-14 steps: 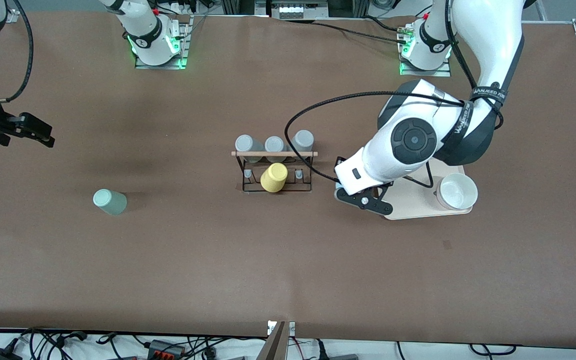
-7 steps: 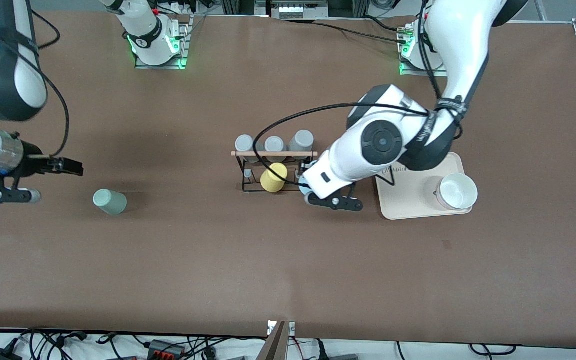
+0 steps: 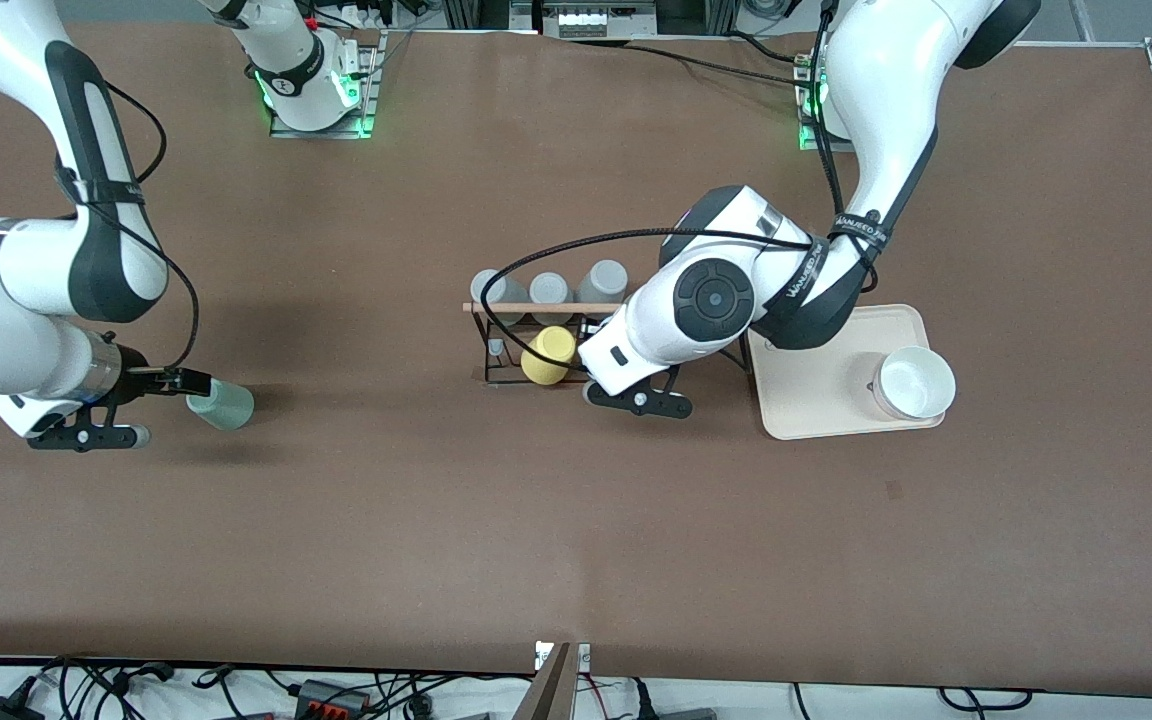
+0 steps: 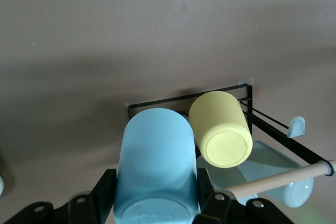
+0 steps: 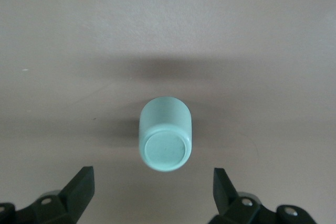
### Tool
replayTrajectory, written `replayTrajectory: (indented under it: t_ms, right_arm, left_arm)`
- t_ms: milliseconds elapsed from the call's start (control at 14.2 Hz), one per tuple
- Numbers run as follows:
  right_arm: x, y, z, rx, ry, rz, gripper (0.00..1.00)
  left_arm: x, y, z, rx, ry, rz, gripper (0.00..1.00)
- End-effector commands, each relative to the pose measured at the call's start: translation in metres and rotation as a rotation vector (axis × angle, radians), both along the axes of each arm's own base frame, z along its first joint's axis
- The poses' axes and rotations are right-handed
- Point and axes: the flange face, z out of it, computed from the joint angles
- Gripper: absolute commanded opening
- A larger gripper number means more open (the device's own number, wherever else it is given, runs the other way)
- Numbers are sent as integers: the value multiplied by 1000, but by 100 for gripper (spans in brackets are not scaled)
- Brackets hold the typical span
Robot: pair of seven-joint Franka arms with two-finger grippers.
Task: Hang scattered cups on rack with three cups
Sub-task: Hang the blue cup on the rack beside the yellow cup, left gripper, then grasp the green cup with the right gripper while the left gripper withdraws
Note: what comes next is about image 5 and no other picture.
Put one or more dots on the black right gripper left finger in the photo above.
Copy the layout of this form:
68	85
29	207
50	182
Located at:
76	195

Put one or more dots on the mint green cup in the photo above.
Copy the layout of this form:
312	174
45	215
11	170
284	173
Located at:
165	134

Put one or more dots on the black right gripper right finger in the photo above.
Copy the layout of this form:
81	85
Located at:
231	200

